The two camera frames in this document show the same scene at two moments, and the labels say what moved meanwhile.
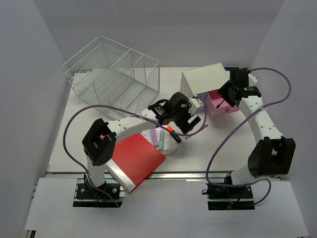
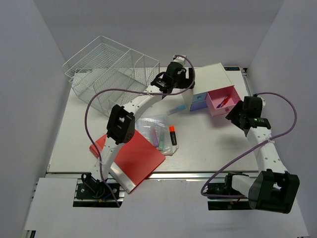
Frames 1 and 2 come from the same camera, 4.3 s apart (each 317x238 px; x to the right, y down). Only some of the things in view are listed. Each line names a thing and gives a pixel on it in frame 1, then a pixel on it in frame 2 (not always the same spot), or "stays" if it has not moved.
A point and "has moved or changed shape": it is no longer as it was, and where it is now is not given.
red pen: [202, 128] → [225, 101]
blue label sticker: [231, 68] stays
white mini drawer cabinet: [202, 80] stays
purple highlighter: [155, 139] stays
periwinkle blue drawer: [202, 95] → [198, 105]
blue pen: [218, 105] stays
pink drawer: [217, 105] stays
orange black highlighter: [175, 136] has moved or changed shape
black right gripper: [223, 91] → [232, 115]
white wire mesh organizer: [105, 73] stays
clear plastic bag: [162, 140] stays
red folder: [133, 158] stays
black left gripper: [184, 125] → [185, 82]
